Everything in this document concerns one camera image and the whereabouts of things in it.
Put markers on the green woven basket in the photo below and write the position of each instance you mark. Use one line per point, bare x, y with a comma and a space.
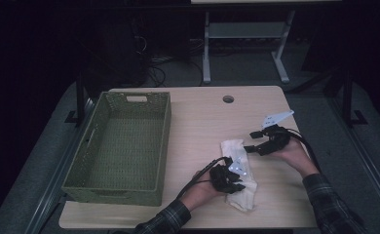
126, 146

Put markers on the person's left hand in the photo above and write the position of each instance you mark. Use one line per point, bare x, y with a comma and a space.
199, 191

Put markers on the aluminium rail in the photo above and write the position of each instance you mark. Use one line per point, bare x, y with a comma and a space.
367, 162
59, 172

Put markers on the grey metal table frame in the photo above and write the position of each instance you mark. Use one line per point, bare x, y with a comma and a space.
243, 30

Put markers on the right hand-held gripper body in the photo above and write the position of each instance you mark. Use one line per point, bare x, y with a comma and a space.
275, 139

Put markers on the white bear print cloth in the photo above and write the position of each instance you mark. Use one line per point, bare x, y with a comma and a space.
247, 199

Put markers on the black metal stand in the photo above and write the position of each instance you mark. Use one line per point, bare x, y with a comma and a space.
80, 97
347, 97

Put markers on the person's right hand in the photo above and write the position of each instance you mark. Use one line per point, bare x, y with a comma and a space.
296, 156

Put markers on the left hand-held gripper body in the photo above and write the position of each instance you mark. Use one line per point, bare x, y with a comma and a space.
222, 177

